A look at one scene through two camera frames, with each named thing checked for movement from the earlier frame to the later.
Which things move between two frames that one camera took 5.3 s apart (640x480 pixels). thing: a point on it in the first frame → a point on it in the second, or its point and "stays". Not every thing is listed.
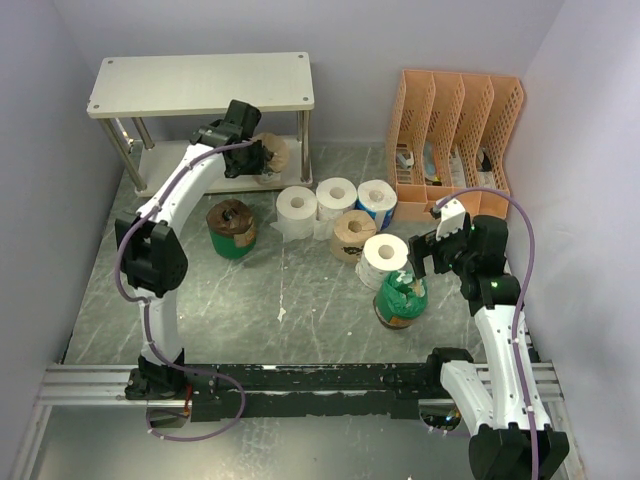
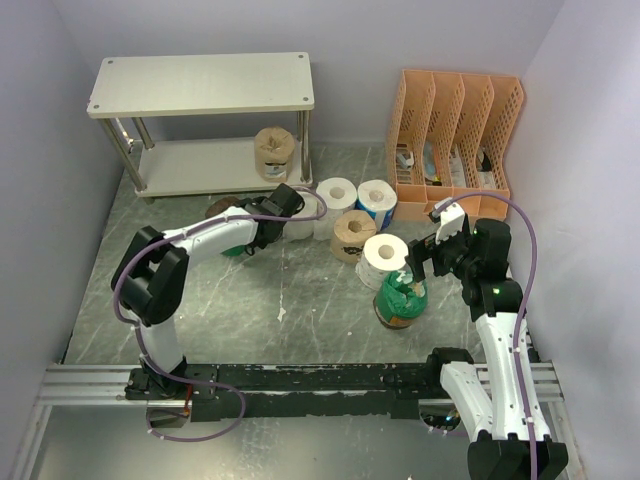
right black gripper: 426,244 stays
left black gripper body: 255,163 → 278,236
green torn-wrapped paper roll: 400,298 stays
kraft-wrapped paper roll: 352,229 stays
